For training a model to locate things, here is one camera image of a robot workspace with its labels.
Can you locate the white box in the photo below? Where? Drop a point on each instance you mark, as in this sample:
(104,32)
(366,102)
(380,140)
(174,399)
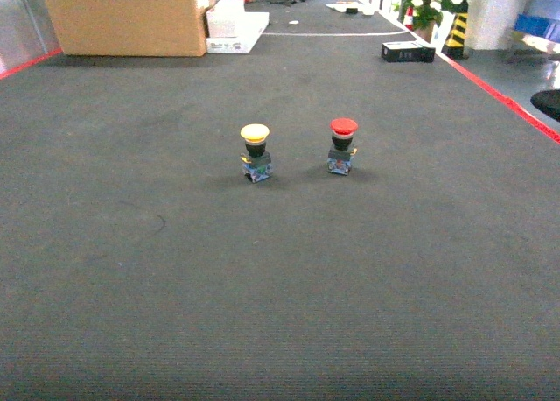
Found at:
(232,29)

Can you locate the black box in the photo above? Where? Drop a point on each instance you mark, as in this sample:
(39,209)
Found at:
(407,51)

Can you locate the large cardboard box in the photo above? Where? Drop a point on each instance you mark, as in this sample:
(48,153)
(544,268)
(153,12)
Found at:
(136,28)

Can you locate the potted green plant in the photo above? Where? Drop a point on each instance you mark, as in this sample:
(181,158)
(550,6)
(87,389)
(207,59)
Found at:
(423,16)

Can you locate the yellow push button switch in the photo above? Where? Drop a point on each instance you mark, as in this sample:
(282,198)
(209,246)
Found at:
(256,163)

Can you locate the red push button switch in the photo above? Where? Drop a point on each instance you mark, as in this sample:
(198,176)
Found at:
(341,153)

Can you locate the yellow black striped post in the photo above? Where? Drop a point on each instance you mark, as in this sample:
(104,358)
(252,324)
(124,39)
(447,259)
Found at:
(454,44)

